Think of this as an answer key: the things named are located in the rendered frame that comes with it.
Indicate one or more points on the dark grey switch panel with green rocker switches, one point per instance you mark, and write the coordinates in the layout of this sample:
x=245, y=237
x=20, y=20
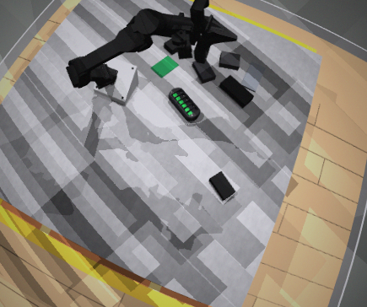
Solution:
x=184, y=104

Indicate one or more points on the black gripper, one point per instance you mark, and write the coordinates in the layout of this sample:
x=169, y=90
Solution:
x=213, y=32

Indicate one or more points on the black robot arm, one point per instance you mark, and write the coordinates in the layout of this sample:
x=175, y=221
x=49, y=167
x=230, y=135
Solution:
x=136, y=37

